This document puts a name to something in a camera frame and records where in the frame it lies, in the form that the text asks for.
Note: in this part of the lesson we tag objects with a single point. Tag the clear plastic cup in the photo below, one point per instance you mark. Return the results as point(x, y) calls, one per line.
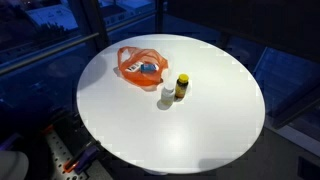
point(167, 95)

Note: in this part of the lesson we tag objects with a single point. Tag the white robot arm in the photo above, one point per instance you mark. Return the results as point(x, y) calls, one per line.
point(11, 166)

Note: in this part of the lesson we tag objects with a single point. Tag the amber bottle with yellow cap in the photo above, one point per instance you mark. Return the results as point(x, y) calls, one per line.
point(181, 88)

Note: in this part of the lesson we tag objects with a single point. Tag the orange plastic bag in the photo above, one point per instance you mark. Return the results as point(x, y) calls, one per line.
point(141, 78)

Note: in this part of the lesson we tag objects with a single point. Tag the blue mint box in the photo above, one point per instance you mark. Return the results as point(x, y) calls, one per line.
point(149, 68)

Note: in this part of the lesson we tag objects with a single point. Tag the white barcode label packet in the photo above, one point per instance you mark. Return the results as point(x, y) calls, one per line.
point(133, 66)

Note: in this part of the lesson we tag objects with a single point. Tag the purple and orange bar clamp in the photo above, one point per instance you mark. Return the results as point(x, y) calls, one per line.
point(85, 158)

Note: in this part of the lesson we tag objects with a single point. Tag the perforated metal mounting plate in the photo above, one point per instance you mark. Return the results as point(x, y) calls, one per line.
point(58, 151)

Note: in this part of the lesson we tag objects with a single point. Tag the grey metal handrail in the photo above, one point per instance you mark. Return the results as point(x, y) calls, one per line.
point(43, 52)

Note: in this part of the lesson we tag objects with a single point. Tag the black window frame post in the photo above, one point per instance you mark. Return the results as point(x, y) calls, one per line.
point(91, 20)

